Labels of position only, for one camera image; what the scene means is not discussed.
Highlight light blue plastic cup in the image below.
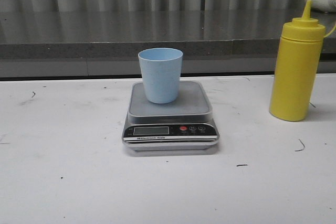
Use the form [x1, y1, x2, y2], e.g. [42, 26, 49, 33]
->
[138, 48, 183, 104]

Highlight yellow squeeze bottle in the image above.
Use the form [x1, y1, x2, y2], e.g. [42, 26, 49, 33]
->
[269, 0, 330, 122]

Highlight silver digital kitchen scale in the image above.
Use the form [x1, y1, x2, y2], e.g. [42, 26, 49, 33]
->
[122, 81, 219, 151]

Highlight grey stone counter ledge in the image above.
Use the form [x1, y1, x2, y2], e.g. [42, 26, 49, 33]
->
[0, 8, 336, 78]

